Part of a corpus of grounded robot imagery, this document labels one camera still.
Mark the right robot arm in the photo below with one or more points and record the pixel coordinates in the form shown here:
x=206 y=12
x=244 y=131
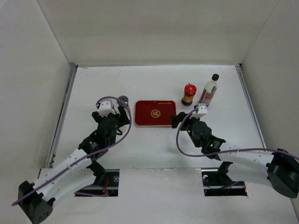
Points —
x=275 y=168

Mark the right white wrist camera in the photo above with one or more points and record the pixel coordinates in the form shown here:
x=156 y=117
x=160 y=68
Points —
x=202 y=111

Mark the red-cap dark sauce bottle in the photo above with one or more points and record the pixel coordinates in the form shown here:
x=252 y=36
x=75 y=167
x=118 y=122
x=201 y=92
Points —
x=189 y=93

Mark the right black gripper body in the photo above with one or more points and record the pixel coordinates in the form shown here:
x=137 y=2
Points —
x=187 y=125

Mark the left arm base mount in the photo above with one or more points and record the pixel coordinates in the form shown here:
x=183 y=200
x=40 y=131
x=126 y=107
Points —
x=106 y=182

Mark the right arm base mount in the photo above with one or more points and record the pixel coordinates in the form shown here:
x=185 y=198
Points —
x=217 y=183

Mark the red lacquer tray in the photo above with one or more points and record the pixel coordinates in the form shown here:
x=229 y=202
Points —
x=154 y=112

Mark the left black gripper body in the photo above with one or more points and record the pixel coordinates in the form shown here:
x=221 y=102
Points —
x=98 y=117

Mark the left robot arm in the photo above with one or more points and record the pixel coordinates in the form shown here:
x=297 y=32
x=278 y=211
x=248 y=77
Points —
x=80 y=169

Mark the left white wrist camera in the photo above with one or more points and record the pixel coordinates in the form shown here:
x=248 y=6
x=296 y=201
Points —
x=105 y=108

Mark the tall vinegar bottle black cap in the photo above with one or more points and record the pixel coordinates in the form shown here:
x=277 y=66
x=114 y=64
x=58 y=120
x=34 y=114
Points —
x=209 y=90

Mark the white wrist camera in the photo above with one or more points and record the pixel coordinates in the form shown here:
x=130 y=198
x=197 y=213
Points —
x=202 y=111
x=105 y=108

